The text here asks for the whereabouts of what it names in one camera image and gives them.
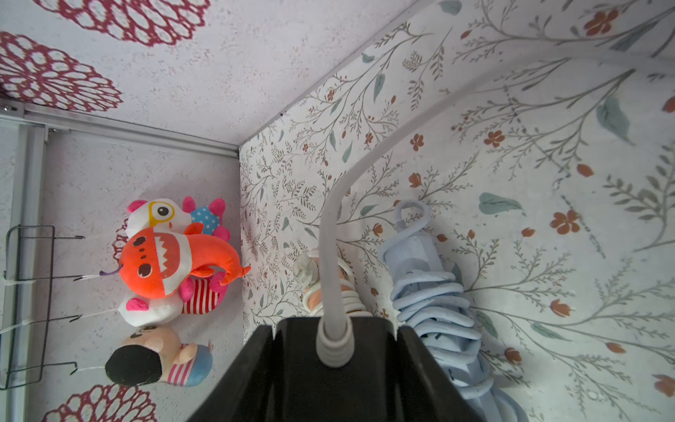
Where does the pink power strip white cord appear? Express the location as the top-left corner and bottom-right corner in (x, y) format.
(292, 247), (373, 318)

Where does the light blue power strip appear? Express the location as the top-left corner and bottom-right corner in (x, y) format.
(379, 200), (528, 421)

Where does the orange fish plush toy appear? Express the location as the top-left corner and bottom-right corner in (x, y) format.
(114, 223), (251, 299)

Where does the black faced striped plush doll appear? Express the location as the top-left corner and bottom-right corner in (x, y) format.
(105, 325), (213, 388)

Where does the white pink eared plush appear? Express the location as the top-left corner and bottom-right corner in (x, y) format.
(119, 196), (230, 328)

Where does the black power strip white cord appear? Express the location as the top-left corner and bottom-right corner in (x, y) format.
(272, 46), (675, 422)

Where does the black wire wall basket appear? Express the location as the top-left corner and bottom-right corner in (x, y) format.
(1, 224), (86, 392)

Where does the floral table mat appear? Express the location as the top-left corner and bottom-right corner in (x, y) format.
(241, 1), (674, 421)

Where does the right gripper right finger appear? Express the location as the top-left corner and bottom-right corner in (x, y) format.
(396, 326), (481, 422)

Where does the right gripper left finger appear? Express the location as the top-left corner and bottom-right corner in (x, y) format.
(189, 325), (274, 422)

